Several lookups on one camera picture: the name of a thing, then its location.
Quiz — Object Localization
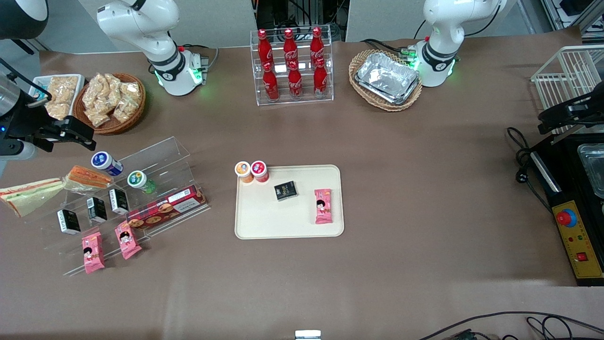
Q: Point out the clear acrylic bottle rack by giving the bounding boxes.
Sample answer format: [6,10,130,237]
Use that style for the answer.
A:
[250,27,335,106]

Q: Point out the clear acrylic display stand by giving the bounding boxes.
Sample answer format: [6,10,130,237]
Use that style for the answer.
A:
[21,136,211,277]

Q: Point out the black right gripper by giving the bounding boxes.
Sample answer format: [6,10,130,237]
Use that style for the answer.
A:
[7,97,97,153]

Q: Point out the black power cable with plug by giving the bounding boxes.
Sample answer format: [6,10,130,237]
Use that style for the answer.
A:
[506,127,554,214]

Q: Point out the green lid jar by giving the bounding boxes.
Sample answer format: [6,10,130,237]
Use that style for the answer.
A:
[127,170,157,195]

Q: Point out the clear bag of snacks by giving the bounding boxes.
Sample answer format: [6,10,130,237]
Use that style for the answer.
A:
[46,101,71,119]
[47,76,79,102]
[104,73,124,102]
[120,83,142,102]
[113,97,140,123]
[87,109,112,128]
[83,75,107,111]

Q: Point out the dark wicker basket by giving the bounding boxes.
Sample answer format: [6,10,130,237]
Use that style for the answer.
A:
[73,72,146,136]

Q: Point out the pink snack pack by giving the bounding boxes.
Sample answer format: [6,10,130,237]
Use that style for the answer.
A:
[314,188,334,225]
[82,231,106,275]
[115,221,142,260]

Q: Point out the white rectangular snack tray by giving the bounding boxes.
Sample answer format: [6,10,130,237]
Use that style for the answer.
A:
[28,74,85,119]

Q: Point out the white wire basket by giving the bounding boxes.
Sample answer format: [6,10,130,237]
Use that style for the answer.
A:
[531,45,604,135]

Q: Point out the black sealing machine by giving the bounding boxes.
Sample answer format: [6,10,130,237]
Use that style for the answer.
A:
[529,134,604,287]

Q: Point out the red emergency stop button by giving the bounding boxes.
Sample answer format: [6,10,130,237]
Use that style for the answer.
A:
[556,208,578,227]

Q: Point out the orange wrapped sandwich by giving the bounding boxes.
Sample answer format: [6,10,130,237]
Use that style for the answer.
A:
[63,165,114,195]

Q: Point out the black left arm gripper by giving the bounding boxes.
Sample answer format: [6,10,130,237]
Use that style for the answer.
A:
[538,91,604,136]

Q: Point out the cables at robot base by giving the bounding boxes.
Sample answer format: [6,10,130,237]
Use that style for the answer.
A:
[178,44,220,76]
[361,38,418,61]

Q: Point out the red cola bottle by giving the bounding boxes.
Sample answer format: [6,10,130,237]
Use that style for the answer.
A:
[288,61,303,100]
[310,27,325,62]
[257,29,274,67]
[283,28,299,64]
[262,62,280,101]
[313,58,328,98]

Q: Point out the grey aluminium frame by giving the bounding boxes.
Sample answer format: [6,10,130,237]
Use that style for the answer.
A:
[540,0,604,34]

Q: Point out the small black box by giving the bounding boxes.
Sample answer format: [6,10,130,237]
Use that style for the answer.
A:
[86,196,108,223]
[109,188,130,215]
[274,181,299,202]
[57,209,81,235]

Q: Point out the triangular sandwich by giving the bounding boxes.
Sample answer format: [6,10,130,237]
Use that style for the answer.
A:
[0,178,65,218]

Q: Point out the looped black cable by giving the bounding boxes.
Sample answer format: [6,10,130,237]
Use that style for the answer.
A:
[526,315,604,340]

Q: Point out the red lid jar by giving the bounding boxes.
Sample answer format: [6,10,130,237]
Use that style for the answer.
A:
[250,161,270,184]

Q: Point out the blue lid jar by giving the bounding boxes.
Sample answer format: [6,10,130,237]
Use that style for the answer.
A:
[91,151,124,178]

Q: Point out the long black cable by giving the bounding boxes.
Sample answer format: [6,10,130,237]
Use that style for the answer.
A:
[418,311,604,340]

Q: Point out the black equipment rack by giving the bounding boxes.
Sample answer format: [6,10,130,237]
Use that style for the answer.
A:
[254,0,351,44]

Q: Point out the aluminium foil tray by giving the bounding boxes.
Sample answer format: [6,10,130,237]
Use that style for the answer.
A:
[355,71,421,105]
[577,144,604,199]
[356,52,419,98]

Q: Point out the beige plastic tray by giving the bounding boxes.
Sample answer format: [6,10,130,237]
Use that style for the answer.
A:
[235,164,345,240]

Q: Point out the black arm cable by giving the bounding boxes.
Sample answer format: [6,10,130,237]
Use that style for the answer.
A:
[0,57,41,107]

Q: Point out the light wicker basket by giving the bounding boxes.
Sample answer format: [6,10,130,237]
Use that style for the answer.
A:
[349,49,423,112]

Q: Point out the brown table cover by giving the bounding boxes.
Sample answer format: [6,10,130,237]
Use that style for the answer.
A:
[0,26,604,340]

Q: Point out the red plaid biscuit box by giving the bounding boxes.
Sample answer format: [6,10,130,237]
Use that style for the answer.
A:
[126,184,208,230]

